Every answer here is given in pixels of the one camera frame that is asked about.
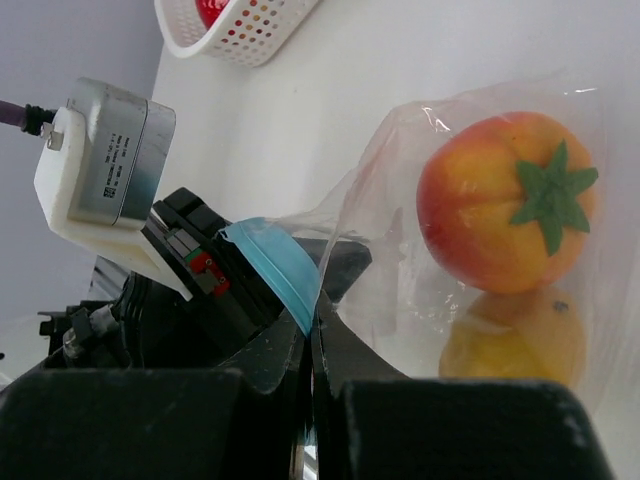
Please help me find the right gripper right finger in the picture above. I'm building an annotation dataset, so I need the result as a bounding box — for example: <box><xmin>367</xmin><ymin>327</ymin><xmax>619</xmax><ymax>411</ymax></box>
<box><xmin>310</xmin><ymin>295</ymin><xmax>614</xmax><ymax>479</ymax></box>

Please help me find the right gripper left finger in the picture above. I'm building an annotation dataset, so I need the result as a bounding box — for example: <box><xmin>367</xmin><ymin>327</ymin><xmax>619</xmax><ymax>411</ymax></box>
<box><xmin>1</xmin><ymin>316</ymin><xmax>310</xmax><ymax>479</ymax></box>

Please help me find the clear zip top bag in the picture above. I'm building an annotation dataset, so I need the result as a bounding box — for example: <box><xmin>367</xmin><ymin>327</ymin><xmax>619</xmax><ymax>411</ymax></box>
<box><xmin>222</xmin><ymin>73</ymin><xmax>639</xmax><ymax>398</ymax></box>

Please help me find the orange red fake tomato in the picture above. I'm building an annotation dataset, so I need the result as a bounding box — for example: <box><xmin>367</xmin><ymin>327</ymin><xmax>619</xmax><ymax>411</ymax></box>
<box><xmin>416</xmin><ymin>111</ymin><xmax>599</xmax><ymax>294</ymax></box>

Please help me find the orange fake food piece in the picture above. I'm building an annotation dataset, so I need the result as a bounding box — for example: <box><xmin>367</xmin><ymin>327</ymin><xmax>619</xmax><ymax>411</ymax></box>
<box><xmin>438</xmin><ymin>286</ymin><xmax>587</xmax><ymax>387</ymax></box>

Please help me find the white perforated plastic basket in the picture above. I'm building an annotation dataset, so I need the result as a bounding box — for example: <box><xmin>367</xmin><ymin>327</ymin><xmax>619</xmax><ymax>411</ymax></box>
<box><xmin>154</xmin><ymin>0</ymin><xmax>317</xmax><ymax>68</ymax></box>

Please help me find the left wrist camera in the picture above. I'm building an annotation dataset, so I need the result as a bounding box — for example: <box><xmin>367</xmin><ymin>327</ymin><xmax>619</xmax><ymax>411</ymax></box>
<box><xmin>34</xmin><ymin>78</ymin><xmax>192</xmax><ymax>299</ymax></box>

